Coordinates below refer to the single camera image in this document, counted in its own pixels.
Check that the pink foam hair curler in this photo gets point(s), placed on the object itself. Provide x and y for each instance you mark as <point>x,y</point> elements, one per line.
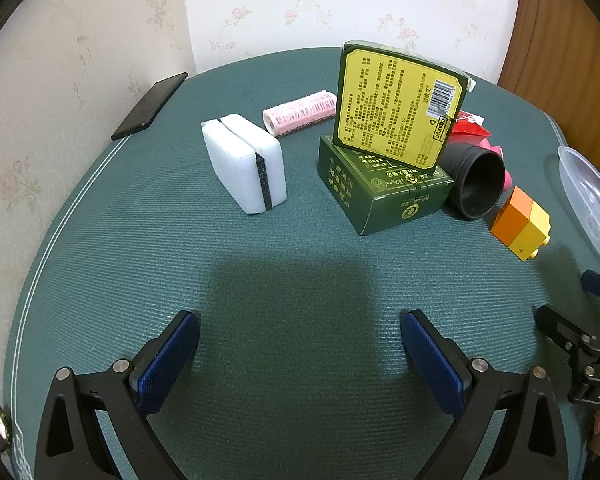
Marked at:
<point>506,180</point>

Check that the black smartphone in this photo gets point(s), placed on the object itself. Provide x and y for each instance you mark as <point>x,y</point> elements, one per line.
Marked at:
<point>150,105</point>

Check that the green table mat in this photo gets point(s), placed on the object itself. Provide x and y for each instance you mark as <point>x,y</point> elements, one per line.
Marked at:
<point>280,285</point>

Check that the pink hair roller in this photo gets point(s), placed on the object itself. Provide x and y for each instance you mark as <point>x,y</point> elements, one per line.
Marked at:
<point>300,112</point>

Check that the clear plastic bowl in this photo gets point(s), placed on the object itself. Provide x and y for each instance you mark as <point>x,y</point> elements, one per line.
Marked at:
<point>580,185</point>

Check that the green cardboard box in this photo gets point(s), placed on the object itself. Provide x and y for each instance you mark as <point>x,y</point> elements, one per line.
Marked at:
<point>380,195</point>

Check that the orange and yellow toy block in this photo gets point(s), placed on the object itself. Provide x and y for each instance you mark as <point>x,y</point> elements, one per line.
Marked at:
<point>522,220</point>

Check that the wooden door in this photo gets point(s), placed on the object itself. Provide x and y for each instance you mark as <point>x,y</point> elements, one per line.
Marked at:
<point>570,60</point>

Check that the black fabric tube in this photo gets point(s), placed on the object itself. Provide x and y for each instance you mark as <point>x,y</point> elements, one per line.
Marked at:
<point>462,165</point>

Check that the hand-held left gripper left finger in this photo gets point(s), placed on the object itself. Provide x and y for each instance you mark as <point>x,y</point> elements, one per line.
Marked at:
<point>172,355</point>

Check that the small metal fitting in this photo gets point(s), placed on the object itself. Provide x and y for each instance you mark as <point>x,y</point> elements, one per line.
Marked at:
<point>0,420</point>

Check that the green box yellow back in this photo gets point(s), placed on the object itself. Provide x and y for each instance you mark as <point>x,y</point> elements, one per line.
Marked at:
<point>390,105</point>

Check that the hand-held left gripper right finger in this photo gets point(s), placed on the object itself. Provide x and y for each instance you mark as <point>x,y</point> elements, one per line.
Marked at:
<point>432,355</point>

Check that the red snack packet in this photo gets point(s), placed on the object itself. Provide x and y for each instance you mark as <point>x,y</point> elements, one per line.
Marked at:
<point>472,127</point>

